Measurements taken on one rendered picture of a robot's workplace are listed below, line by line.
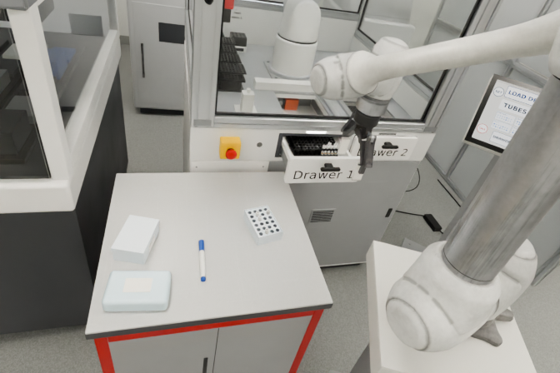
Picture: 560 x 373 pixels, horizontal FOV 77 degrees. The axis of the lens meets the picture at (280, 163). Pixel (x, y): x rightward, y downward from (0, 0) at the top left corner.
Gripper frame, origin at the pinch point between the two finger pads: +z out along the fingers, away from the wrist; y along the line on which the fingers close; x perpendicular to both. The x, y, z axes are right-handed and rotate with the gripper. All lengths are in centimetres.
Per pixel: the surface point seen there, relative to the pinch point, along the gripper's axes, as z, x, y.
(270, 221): 17.4, 25.6, -7.8
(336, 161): 5.2, 0.0, 8.1
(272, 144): 9.7, 19.2, 24.0
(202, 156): 15, 45, 24
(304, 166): 7.8, 11.5, 8.1
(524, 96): -19, -82, 21
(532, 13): -34, -163, 110
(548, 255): 74, -158, 6
